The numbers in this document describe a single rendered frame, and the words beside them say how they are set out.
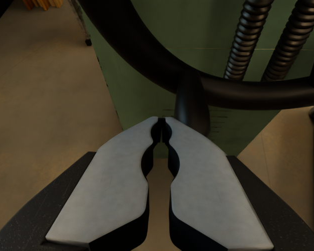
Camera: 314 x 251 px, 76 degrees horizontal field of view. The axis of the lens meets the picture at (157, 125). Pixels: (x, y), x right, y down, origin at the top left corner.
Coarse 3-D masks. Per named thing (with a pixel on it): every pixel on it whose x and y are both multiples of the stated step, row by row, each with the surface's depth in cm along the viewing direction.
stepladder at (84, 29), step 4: (68, 0) 102; (72, 0) 103; (76, 0) 103; (72, 4) 103; (76, 4) 106; (72, 8) 105; (76, 8) 106; (76, 12) 107; (80, 12) 110; (76, 16) 109; (80, 16) 110; (80, 20) 111; (80, 24) 113; (84, 24) 115; (84, 28) 115; (84, 32) 117; (88, 36) 120; (88, 40) 120; (88, 44) 122
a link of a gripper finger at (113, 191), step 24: (120, 144) 9; (144, 144) 9; (96, 168) 8; (120, 168) 8; (144, 168) 9; (72, 192) 7; (96, 192) 7; (120, 192) 7; (144, 192) 7; (72, 216) 6; (96, 216) 6; (120, 216) 6; (144, 216) 6; (48, 240) 6; (72, 240) 6; (96, 240) 6; (120, 240) 6; (144, 240) 7
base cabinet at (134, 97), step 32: (160, 0) 29; (192, 0) 29; (224, 0) 29; (288, 0) 28; (96, 32) 34; (160, 32) 34; (192, 32) 33; (224, 32) 33; (128, 64) 40; (192, 64) 39; (224, 64) 39; (256, 64) 39; (128, 96) 49; (160, 96) 48; (224, 128) 62; (256, 128) 61
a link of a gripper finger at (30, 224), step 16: (80, 160) 8; (64, 176) 8; (80, 176) 8; (48, 192) 7; (64, 192) 7; (32, 208) 6; (48, 208) 6; (16, 224) 6; (32, 224) 6; (48, 224) 6; (0, 240) 5; (16, 240) 5; (32, 240) 5
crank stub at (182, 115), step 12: (192, 72) 15; (180, 84) 15; (192, 84) 14; (180, 96) 14; (192, 96) 14; (204, 96) 14; (180, 108) 13; (192, 108) 13; (204, 108) 13; (180, 120) 13; (192, 120) 13; (204, 120) 13; (204, 132) 13
